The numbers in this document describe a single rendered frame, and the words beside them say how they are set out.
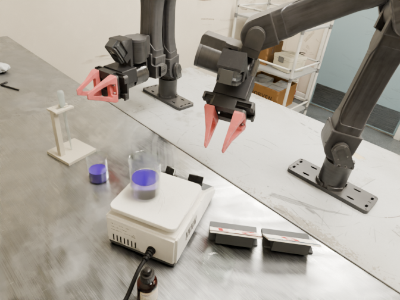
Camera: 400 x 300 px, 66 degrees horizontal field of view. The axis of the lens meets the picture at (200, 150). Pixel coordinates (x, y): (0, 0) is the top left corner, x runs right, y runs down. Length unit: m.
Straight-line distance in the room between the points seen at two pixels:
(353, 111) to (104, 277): 0.55
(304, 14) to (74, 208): 0.55
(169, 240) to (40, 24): 1.58
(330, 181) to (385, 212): 0.13
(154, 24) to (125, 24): 1.25
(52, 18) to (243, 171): 1.45
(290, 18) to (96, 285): 0.55
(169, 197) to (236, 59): 0.26
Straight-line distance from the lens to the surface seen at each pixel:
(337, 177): 0.76
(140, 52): 0.85
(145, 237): 0.52
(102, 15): 2.06
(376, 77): 0.67
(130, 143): 0.84
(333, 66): 3.51
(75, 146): 0.82
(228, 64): 0.54
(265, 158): 0.83
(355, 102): 0.68
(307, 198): 0.74
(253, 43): 0.60
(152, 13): 0.89
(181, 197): 0.53
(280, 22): 0.61
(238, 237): 0.57
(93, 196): 0.68
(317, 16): 0.62
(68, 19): 1.97
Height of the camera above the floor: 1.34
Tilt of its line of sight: 33 degrees down
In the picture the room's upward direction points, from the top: 6 degrees clockwise
